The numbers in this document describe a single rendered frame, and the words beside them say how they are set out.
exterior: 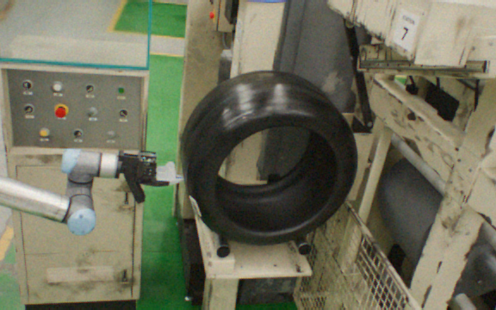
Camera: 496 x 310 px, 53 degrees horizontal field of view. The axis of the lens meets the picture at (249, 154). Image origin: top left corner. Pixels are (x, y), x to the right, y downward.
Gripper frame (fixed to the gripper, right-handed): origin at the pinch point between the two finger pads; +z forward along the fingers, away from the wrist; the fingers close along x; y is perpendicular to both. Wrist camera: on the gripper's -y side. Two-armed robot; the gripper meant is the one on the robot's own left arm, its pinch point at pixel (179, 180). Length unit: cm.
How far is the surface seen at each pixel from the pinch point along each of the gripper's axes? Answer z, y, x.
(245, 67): 18.6, 32.7, 25.8
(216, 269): 16.4, -25.6, -11.2
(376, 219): 108, -35, 45
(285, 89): 23.2, 37.6, -5.0
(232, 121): 9.1, 27.0, -9.9
